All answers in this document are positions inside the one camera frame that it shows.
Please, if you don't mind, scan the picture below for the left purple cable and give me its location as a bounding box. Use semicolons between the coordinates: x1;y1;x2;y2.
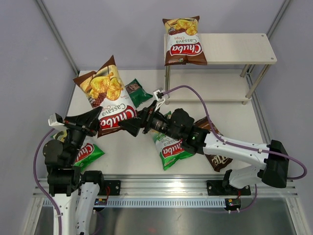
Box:
34;128;63;235

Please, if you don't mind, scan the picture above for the brown Chuba bag front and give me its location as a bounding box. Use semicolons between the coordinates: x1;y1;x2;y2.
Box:
162;16;207;66

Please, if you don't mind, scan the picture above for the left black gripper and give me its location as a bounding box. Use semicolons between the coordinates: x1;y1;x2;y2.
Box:
63;106;104;165

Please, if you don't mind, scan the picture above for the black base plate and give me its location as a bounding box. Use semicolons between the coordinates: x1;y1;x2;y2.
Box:
206;180;251;196
98;180;121;196

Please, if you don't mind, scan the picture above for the green Chuba bag left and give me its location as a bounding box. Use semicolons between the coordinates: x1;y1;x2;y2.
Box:
43;131;105;171

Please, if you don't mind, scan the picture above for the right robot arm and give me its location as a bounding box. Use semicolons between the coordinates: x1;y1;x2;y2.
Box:
118;106;289;194

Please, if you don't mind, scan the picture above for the brown Chuba bag back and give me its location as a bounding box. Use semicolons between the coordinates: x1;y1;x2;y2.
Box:
73;56;137;137

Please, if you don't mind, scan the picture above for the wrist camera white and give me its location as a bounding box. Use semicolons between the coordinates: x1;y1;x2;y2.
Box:
48;113;67;131
153;88;169;110

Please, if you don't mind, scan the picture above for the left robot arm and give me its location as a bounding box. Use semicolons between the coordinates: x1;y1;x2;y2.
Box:
43;106;106;235

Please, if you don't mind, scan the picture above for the green chuba bag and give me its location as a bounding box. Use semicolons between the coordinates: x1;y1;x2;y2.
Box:
151;111;196;171
43;131;105;171

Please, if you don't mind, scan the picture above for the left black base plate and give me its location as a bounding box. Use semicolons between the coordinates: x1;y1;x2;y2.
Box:
98;180;121;196

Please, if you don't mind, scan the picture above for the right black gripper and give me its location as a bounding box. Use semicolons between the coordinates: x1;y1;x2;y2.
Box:
119;100;182;141

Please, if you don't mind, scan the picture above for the green Chuba bag centre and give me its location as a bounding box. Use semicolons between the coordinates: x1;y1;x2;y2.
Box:
151;111;196;171

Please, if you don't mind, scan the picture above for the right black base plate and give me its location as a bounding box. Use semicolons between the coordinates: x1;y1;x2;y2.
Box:
206;180;251;196

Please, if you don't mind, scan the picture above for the brown Kettle chips bag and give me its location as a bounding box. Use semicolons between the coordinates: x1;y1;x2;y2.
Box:
195;117;233;172

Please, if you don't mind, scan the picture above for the dark green Real chips bag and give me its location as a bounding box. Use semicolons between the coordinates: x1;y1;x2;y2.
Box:
125;79;153;108

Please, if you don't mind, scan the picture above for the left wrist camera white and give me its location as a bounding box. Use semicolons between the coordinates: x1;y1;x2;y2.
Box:
48;113;67;131

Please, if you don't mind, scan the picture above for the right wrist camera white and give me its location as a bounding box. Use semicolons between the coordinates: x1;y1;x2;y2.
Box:
153;88;169;110

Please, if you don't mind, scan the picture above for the aluminium mounting rail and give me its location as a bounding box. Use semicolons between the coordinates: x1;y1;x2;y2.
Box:
31;175;299;208

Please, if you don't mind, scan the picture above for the white two-tier shelf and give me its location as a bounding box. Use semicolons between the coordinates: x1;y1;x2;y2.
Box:
165;33;277;104

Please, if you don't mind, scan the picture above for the brown chuba bag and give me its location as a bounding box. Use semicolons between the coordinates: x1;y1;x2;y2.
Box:
73;56;137;137
162;16;207;66

